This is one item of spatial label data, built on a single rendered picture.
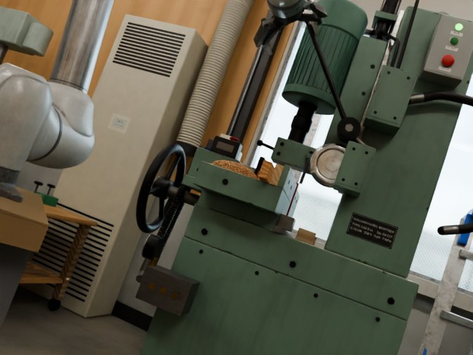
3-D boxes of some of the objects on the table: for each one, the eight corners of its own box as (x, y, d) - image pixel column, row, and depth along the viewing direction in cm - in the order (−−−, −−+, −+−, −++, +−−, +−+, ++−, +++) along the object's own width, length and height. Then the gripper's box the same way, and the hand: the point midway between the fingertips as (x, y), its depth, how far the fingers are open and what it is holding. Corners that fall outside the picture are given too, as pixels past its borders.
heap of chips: (215, 169, 124) (218, 158, 124) (260, 184, 122) (263, 174, 122) (207, 163, 116) (211, 152, 116) (255, 179, 113) (259, 167, 114)
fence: (291, 209, 170) (295, 195, 170) (295, 210, 169) (300, 196, 170) (276, 186, 111) (284, 163, 112) (284, 188, 111) (291, 166, 111)
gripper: (243, 36, 114) (255, 70, 135) (341, -7, 111) (338, 34, 132) (232, 10, 116) (246, 47, 136) (329, -34, 113) (328, 10, 134)
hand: (291, 39), depth 133 cm, fingers open, 13 cm apart
